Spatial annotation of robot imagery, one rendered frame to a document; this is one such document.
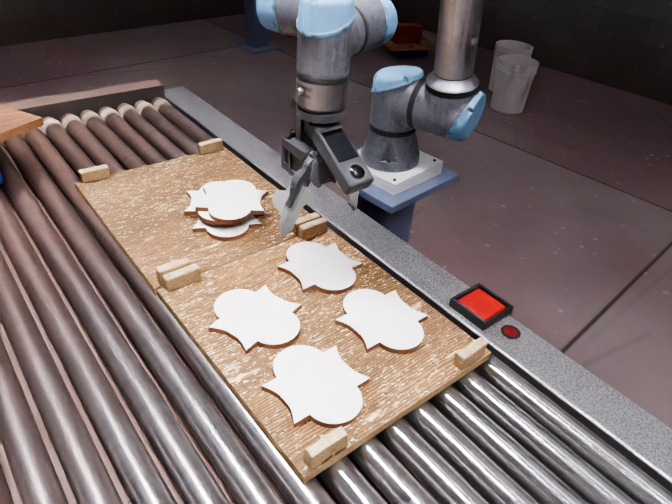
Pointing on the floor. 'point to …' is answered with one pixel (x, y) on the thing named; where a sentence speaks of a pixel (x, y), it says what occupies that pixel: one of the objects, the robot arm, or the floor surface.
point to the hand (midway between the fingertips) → (322, 225)
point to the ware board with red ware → (409, 41)
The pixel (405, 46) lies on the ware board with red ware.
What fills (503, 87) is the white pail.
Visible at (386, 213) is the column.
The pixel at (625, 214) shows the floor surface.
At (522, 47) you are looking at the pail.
